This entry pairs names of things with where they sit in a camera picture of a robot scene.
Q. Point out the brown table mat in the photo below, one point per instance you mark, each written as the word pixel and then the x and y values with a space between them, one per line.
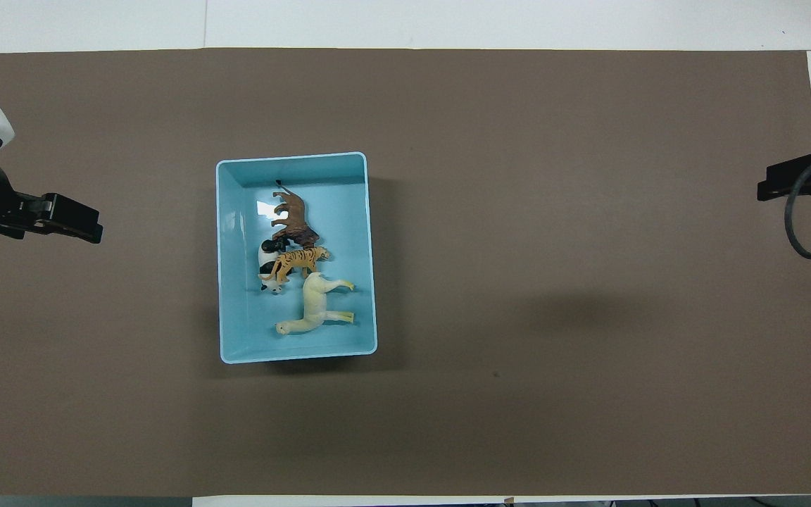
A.
pixel 518 317

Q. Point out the cream llama toy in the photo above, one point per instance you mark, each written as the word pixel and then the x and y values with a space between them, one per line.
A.
pixel 315 303

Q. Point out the orange striped tiger toy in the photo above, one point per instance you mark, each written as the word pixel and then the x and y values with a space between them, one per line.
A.
pixel 300 259

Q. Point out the black and white panda toy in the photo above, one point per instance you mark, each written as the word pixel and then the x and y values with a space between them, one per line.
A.
pixel 265 255

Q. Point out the brown lion toy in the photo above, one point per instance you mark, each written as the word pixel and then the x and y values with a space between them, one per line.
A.
pixel 296 215

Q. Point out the light blue storage box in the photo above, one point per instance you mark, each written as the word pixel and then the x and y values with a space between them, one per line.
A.
pixel 335 211

